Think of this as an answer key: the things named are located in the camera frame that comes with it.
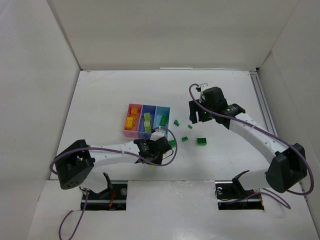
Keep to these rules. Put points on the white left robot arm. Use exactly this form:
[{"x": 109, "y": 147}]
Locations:
[{"x": 77, "y": 165}]

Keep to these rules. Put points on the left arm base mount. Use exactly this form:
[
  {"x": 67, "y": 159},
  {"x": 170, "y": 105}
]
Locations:
[{"x": 113, "y": 198}]

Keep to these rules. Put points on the green lego plate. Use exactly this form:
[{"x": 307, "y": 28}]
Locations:
[{"x": 164, "y": 120}]

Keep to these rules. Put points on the green two-by-two lego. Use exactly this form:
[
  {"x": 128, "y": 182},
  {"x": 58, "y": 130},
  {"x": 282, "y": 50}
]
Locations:
[{"x": 173, "y": 143}]

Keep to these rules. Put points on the pale green sloped lego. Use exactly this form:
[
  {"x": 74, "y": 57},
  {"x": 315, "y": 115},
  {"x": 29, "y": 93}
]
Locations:
[{"x": 148, "y": 129}]

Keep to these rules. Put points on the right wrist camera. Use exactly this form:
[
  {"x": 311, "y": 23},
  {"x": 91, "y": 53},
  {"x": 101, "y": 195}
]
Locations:
[{"x": 202, "y": 87}]

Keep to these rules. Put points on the yellow rectangular lego brick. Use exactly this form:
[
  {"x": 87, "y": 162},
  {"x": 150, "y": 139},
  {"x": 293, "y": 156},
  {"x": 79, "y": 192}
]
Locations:
[{"x": 130, "y": 123}]

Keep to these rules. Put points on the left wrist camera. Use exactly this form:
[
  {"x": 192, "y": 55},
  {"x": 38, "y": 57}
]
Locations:
[{"x": 157, "y": 135}]

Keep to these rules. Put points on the lime sloped lego piece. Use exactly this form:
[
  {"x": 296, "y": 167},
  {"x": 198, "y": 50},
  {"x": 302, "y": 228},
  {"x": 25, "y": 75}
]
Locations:
[{"x": 147, "y": 124}]

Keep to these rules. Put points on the pale green lego block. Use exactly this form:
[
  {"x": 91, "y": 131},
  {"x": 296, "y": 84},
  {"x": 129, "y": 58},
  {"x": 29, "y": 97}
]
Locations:
[{"x": 147, "y": 117}]

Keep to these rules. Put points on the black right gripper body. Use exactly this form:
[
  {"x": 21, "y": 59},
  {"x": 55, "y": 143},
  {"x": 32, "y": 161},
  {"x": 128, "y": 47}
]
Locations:
[{"x": 197, "y": 111}]

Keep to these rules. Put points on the small green arch lego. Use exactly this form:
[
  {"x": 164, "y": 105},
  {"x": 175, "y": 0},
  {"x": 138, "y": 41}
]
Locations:
[{"x": 184, "y": 139}]

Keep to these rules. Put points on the green lego brick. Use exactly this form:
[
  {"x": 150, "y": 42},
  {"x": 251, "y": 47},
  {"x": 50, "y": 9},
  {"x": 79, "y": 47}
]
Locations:
[{"x": 201, "y": 141}]

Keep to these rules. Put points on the green wedge lego piece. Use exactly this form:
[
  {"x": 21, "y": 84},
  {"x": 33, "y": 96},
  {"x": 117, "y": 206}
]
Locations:
[{"x": 176, "y": 123}]

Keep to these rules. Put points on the light blue plastic bin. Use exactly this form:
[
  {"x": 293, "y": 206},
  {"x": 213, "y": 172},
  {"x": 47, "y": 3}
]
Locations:
[{"x": 159, "y": 111}]

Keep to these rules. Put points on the aluminium rail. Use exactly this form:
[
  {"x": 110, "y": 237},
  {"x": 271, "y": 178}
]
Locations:
[{"x": 264, "y": 108}]

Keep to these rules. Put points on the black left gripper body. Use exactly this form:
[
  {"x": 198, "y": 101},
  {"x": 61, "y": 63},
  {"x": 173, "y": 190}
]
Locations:
[{"x": 163, "y": 145}]

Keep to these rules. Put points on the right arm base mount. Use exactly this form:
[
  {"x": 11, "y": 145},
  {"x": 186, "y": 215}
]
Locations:
[{"x": 231, "y": 196}]

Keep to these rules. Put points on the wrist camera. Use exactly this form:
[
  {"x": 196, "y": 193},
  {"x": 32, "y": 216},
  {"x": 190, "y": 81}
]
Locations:
[
  {"x": 202, "y": 87},
  {"x": 157, "y": 135}
]

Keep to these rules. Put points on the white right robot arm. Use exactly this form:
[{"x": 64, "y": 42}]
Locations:
[{"x": 287, "y": 163}]

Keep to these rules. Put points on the pink plastic bin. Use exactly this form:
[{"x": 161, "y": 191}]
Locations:
[{"x": 134, "y": 132}]

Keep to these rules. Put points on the orange round lego piece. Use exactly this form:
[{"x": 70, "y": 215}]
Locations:
[{"x": 134, "y": 111}]

